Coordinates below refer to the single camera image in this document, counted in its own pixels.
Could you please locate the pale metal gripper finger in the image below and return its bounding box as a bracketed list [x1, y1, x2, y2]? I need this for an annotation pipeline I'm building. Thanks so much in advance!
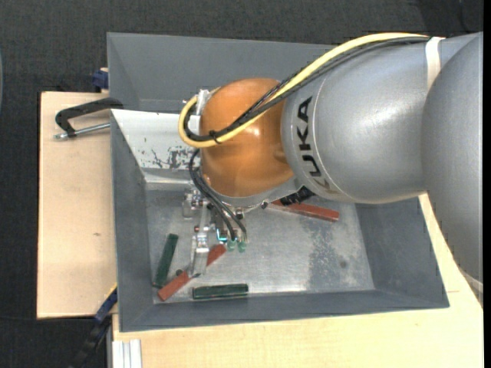
[189, 223, 211, 276]
[181, 189, 206, 219]

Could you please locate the dark green flat block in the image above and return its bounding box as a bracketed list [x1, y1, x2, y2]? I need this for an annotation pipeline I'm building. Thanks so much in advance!
[191, 283, 249, 301]
[153, 232, 180, 288]

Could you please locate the red-brown flat block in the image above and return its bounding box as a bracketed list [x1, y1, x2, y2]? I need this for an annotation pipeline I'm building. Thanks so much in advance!
[157, 243, 228, 303]
[265, 199, 341, 223]

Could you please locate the grey metal bin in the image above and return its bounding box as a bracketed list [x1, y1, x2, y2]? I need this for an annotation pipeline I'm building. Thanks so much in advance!
[106, 31, 450, 333]

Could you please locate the pale flat board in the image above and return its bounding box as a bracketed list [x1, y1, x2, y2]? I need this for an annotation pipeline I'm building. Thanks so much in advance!
[36, 90, 118, 319]

